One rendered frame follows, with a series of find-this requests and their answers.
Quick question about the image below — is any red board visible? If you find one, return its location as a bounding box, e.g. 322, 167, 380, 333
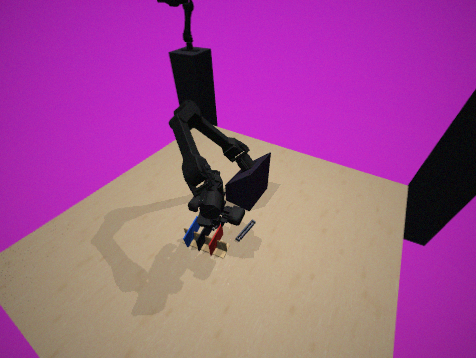
209, 224, 223, 256

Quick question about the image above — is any tan slotted board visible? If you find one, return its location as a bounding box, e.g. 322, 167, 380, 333
184, 228, 230, 258

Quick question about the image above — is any blue notched board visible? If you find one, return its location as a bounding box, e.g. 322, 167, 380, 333
183, 216, 200, 247

